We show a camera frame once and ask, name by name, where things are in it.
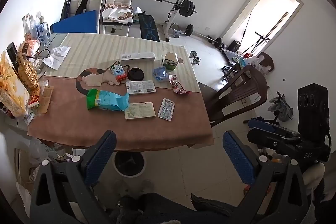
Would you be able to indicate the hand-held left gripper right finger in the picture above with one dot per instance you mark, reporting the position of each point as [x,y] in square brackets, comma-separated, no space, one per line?
[237,158]

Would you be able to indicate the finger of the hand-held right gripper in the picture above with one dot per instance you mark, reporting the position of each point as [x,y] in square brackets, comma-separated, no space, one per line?
[267,126]
[265,137]

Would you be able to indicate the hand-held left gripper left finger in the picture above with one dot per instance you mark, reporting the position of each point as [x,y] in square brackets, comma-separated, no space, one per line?
[101,158]

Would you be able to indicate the white medicine box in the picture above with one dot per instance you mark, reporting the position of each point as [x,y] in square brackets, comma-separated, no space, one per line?
[141,87]

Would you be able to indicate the blue plastic wrapper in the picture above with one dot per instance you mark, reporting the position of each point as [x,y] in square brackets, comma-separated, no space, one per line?
[159,74]

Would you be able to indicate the person's right forearm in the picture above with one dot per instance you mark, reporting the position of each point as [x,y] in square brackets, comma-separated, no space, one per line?
[313,174]

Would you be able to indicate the white round trash bin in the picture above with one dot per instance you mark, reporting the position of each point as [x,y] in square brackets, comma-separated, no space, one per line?
[129,163]

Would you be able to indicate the grey cloth on stand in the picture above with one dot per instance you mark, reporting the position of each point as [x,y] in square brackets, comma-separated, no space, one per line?
[281,107]

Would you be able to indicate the cat printed table mat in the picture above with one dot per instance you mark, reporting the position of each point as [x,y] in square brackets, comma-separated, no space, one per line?
[78,124]

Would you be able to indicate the brown plastic chair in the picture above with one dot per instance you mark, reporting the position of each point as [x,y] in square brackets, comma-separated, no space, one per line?
[236,92]

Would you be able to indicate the green and blue snack bag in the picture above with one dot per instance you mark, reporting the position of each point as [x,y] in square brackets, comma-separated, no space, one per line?
[107,100]

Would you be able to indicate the yellowish paper leaflet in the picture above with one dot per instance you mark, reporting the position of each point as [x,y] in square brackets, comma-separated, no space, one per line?
[140,110]

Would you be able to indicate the dark brown chair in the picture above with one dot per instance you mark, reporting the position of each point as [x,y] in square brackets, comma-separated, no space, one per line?
[266,61]

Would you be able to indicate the brown flat card box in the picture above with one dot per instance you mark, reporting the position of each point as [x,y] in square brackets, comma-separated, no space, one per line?
[46,99]

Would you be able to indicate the silver pill blister pack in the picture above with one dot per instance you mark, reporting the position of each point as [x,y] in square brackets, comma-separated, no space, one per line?
[166,109]

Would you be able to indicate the blue and red drink carton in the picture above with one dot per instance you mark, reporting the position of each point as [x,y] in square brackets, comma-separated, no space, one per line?
[119,73]

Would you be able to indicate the red and white small box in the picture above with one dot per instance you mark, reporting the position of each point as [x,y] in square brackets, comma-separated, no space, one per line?
[34,98]

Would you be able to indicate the black round lid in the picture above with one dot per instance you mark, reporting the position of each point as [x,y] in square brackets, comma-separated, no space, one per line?
[136,74]

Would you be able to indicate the red candy wrapper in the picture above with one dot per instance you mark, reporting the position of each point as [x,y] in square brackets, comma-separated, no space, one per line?
[178,86]

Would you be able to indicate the small grey dumbbell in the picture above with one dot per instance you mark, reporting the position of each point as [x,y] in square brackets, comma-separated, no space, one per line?
[195,57]

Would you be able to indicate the long white box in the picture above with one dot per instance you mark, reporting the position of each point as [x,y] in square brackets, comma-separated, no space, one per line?
[137,56]

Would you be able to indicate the yellow snack bag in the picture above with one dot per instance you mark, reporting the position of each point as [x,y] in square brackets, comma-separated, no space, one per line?
[11,92]

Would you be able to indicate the white crumpled tissue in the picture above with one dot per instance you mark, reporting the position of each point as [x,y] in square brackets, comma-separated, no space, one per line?
[56,56]

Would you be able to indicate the gold embossed bottle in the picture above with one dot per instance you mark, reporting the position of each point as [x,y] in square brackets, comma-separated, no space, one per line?
[27,71]

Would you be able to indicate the green and white small box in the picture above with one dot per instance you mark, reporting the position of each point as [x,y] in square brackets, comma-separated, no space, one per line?
[170,62]

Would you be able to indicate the black floor barbell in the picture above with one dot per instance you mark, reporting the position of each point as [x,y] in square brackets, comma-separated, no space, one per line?
[189,29]

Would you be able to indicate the orange snack bag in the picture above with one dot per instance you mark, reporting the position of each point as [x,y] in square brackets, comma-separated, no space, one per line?
[30,48]

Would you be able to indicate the black spray can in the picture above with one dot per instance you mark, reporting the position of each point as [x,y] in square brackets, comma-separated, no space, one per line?
[11,56]

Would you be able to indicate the blue folded mat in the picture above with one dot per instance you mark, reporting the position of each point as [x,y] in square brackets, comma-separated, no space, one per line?
[76,23]

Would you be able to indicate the black board with blue pattern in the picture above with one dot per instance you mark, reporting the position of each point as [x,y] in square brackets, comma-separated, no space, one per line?
[149,27]

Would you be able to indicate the barbell with black plates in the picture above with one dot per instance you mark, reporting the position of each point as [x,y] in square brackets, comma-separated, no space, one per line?
[187,6]

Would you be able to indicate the clear glass bottle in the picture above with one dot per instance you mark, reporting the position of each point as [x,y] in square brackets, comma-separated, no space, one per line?
[28,27]

